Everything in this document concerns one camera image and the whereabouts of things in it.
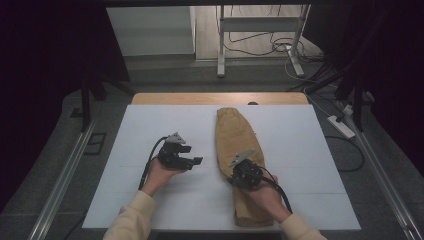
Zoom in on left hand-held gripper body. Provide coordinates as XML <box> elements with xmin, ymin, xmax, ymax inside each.
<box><xmin>157</xmin><ymin>132</ymin><xmax>194</xmax><ymax>171</ymax></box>

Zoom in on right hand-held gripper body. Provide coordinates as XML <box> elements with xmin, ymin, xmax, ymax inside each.
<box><xmin>227</xmin><ymin>148</ymin><xmax>264</xmax><ymax>191</ymax></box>

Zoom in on tan pants with embroidered patches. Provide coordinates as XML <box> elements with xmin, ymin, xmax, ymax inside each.
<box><xmin>214</xmin><ymin>107</ymin><xmax>275</xmax><ymax>228</ymax></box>

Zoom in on person's left hand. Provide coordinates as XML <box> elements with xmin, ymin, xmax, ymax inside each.
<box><xmin>141</xmin><ymin>156</ymin><xmax>186</xmax><ymax>198</ymax></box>

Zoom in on person's right hand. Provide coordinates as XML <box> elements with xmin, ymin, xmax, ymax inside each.
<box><xmin>241</xmin><ymin>175</ymin><xmax>292</xmax><ymax>224</ymax></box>

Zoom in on white table mat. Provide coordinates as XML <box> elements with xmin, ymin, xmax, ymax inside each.
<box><xmin>81</xmin><ymin>104</ymin><xmax>362</xmax><ymax>232</ymax></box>

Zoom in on black metal stand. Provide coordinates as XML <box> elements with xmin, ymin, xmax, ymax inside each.
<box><xmin>79</xmin><ymin>59</ymin><xmax>135</xmax><ymax>133</ymax></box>
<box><xmin>304</xmin><ymin>59</ymin><xmax>375</xmax><ymax>133</ymax></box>

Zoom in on white power strip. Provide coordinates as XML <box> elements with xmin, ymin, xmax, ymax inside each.
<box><xmin>327</xmin><ymin>115</ymin><xmax>357</xmax><ymax>140</ymax></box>

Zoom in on white metal stand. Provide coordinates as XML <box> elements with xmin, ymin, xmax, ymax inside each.
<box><xmin>216</xmin><ymin>4</ymin><xmax>312</xmax><ymax>79</ymax></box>

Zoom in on dark curtain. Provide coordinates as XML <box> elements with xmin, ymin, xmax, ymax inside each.
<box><xmin>0</xmin><ymin>0</ymin><xmax>132</xmax><ymax>214</ymax></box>
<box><xmin>301</xmin><ymin>0</ymin><xmax>424</xmax><ymax>178</ymax></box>

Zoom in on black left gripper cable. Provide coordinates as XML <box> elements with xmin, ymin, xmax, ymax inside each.
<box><xmin>138</xmin><ymin>135</ymin><xmax>169</xmax><ymax>191</ymax></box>

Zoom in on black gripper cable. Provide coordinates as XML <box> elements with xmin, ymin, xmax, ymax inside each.
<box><xmin>138</xmin><ymin>135</ymin><xmax>169</xmax><ymax>191</ymax></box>
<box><xmin>259</xmin><ymin>165</ymin><xmax>294</xmax><ymax>215</ymax></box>

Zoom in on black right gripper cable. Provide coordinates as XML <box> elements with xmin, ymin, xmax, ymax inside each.
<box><xmin>259</xmin><ymin>165</ymin><xmax>294</xmax><ymax>215</ymax></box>

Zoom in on aluminium rail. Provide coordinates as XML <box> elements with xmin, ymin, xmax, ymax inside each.
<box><xmin>339</xmin><ymin>103</ymin><xmax>424</xmax><ymax>240</ymax></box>
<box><xmin>28</xmin><ymin>119</ymin><xmax>98</xmax><ymax>240</ymax></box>

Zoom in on black looped floor cable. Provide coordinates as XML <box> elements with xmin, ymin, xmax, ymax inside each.
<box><xmin>324</xmin><ymin>134</ymin><xmax>366</xmax><ymax>173</ymax></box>

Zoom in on white wall panel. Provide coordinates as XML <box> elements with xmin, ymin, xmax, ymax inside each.
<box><xmin>106</xmin><ymin>6</ymin><xmax>196</xmax><ymax>57</ymax></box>

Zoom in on tangled floor cables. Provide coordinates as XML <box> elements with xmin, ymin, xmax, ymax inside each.
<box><xmin>222</xmin><ymin>31</ymin><xmax>325</xmax><ymax>65</ymax></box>

